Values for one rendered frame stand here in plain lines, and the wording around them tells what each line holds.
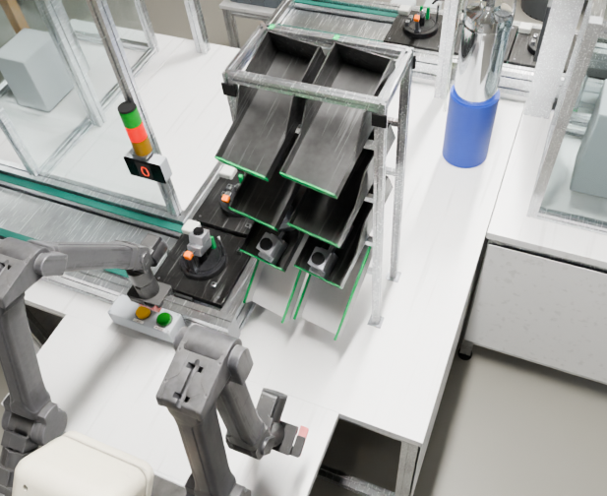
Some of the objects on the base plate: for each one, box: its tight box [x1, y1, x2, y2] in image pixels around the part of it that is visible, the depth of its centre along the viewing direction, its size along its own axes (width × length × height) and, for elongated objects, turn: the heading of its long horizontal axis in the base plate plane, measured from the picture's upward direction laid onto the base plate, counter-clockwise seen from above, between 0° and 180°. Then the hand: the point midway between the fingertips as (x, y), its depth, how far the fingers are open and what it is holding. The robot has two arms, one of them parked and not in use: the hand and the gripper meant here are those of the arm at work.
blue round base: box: [442, 84, 500, 168], centre depth 205 cm, size 16×16×27 cm
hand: (158, 308), depth 165 cm, fingers closed
